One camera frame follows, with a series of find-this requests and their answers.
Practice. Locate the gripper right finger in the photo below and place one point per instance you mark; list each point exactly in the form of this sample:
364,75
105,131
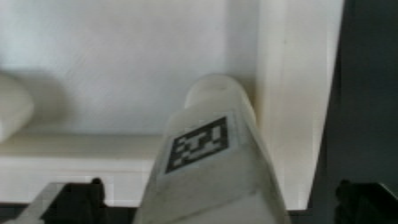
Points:
366,204

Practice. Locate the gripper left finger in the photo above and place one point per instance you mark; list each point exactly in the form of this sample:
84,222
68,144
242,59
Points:
68,204

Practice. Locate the white table leg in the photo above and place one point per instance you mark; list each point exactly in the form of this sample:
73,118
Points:
211,184

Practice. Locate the white square tabletop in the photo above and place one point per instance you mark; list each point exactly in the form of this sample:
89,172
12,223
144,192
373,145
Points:
110,54

